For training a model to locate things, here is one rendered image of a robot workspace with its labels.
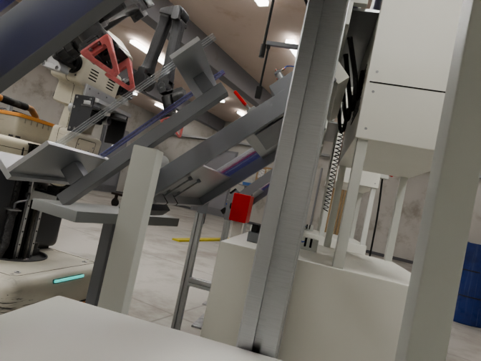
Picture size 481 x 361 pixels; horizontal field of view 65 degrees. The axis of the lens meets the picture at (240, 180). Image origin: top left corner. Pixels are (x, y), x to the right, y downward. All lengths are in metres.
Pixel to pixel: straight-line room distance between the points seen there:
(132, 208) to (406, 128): 0.78
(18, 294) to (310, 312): 1.09
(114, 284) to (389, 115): 0.86
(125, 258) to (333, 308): 0.59
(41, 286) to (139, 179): 0.95
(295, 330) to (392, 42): 0.88
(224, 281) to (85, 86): 1.06
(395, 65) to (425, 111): 0.16
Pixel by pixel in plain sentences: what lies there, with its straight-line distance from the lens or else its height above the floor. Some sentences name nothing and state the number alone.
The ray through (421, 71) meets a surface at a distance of 1.23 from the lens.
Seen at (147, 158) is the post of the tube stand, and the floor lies 0.80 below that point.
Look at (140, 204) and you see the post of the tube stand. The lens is 0.92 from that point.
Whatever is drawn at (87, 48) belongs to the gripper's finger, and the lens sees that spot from 0.86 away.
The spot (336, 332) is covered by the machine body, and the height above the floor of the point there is 0.45.
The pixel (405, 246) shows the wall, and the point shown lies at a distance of 10.78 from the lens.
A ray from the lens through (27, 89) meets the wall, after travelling 11.38.
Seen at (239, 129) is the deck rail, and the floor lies 0.96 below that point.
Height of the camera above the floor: 0.76
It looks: 2 degrees up
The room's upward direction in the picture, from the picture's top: 12 degrees clockwise
